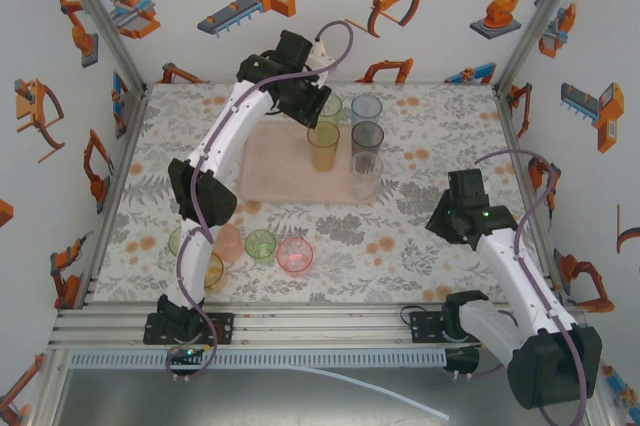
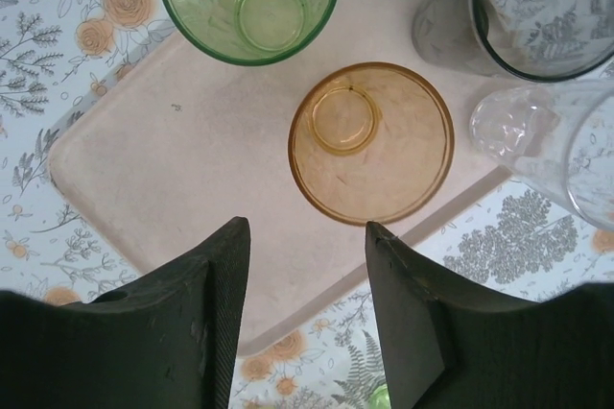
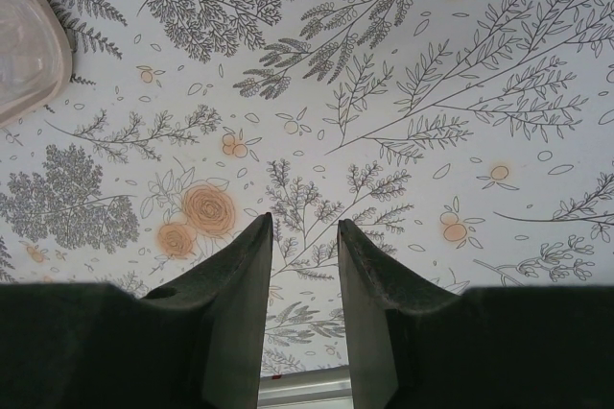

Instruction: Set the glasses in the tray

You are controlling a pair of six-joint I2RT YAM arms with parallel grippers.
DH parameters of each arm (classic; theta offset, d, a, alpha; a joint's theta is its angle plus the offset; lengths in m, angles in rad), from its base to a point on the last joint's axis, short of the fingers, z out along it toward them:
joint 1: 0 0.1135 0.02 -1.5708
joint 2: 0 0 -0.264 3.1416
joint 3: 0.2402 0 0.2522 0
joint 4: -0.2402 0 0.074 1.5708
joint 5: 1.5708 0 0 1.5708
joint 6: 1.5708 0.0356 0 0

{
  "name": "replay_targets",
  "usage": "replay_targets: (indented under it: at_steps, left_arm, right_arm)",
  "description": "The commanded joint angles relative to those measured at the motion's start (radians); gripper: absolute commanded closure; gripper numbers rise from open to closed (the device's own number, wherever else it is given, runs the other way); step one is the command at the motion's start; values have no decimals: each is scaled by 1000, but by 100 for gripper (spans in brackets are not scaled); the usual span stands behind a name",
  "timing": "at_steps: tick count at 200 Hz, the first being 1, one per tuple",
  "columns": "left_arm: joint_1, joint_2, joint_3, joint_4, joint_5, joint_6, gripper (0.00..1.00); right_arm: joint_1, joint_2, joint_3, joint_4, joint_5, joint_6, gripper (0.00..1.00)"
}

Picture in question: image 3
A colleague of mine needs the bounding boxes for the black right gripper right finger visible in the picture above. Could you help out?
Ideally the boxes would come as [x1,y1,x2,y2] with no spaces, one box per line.
[337,219,614,409]

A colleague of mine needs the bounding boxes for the aluminium frame base rails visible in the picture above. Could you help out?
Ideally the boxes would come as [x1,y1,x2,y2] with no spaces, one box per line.
[258,364,354,409]

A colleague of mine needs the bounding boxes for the floral tablecloth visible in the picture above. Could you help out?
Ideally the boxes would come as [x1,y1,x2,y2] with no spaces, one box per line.
[0,0,614,376]

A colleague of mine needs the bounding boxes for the pink rectangular tray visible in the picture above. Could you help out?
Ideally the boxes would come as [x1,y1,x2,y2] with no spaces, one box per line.
[0,0,74,130]

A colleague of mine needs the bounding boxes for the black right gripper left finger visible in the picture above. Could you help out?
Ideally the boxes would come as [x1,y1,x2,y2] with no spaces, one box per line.
[0,212,274,409]

